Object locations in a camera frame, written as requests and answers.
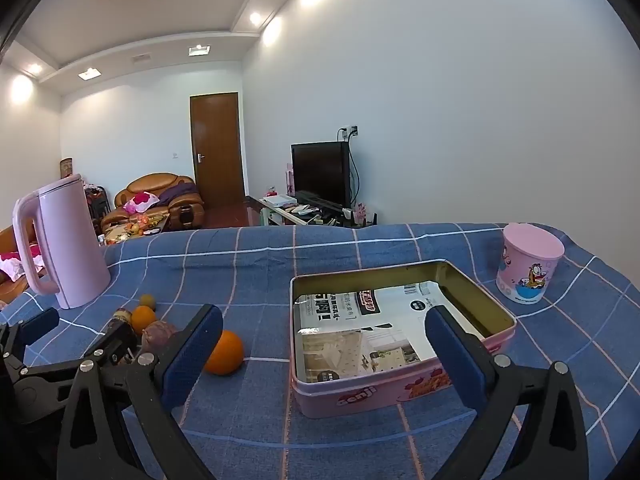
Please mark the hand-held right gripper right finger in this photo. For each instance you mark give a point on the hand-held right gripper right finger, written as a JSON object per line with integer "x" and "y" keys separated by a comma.
{"x": 452, "y": 355}

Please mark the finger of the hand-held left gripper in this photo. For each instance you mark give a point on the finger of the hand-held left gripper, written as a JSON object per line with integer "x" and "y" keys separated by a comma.
{"x": 40, "y": 325}
{"x": 115, "y": 342}

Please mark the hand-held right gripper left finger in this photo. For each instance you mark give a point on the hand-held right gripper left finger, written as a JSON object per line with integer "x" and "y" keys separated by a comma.
{"x": 195, "y": 355}

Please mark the large orange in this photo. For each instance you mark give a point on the large orange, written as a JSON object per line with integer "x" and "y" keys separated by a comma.
{"x": 227, "y": 355}

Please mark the small orange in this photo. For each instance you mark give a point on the small orange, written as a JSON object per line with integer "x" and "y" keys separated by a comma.
{"x": 144, "y": 316}

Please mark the small tan longan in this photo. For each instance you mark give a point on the small tan longan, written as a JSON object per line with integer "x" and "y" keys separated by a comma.
{"x": 147, "y": 301}

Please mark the pink tin box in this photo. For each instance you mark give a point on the pink tin box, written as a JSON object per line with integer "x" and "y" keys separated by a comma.
{"x": 325, "y": 400}

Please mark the small brown jujube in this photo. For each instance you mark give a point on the small brown jujube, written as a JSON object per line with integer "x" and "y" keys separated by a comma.
{"x": 121, "y": 316}

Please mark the brown leather sofa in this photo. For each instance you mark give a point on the brown leather sofa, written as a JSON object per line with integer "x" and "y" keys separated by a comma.
{"x": 150, "y": 181}
{"x": 7, "y": 280}

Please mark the printed paper sheet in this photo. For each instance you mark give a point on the printed paper sheet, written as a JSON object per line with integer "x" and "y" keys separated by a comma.
{"x": 380, "y": 320}

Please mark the pink electric kettle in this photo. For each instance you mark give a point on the pink electric kettle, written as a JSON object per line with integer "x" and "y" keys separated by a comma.
{"x": 70, "y": 240}

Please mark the blue plaid tablecloth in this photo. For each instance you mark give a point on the blue plaid tablecloth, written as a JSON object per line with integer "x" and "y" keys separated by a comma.
{"x": 250, "y": 280}

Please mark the cluttered coffee table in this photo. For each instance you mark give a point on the cluttered coffee table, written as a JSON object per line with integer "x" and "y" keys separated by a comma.
{"x": 130, "y": 232}

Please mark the pink cartoon cup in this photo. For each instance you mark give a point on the pink cartoon cup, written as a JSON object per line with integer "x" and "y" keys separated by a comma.
{"x": 525, "y": 270}

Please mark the stacked dark chairs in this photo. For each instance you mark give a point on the stacked dark chairs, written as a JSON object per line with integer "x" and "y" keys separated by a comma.
{"x": 97, "y": 202}

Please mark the pink floral cushion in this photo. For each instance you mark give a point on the pink floral cushion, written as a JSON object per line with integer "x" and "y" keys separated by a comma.
{"x": 140, "y": 202}

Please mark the purple blanket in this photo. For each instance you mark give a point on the purple blanket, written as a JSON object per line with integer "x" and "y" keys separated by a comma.
{"x": 180, "y": 192}

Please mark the white television stand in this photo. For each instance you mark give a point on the white television stand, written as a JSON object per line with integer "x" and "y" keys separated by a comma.
{"x": 287, "y": 215}

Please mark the tall pink box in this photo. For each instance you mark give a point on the tall pink box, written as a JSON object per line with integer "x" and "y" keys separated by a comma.
{"x": 289, "y": 180}

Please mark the brown wooden door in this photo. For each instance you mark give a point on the brown wooden door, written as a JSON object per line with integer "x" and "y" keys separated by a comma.
{"x": 215, "y": 150}

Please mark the black television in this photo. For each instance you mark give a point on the black television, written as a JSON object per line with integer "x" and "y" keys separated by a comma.
{"x": 320, "y": 170}

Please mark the square ceiling light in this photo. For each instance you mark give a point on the square ceiling light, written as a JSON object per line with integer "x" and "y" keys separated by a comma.
{"x": 199, "y": 50}
{"x": 89, "y": 73}

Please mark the ceiling air vent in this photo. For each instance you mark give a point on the ceiling air vent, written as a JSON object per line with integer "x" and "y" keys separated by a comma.
{"x": 141, "y": 58}

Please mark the brown wall hanging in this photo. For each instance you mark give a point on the brown wall hanging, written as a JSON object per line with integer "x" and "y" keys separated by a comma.
{"x": 67, "y": 167}

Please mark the white wall socket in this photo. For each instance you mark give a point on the white wall socket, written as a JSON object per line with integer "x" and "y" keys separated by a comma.
{"x": 350, "y": 131}

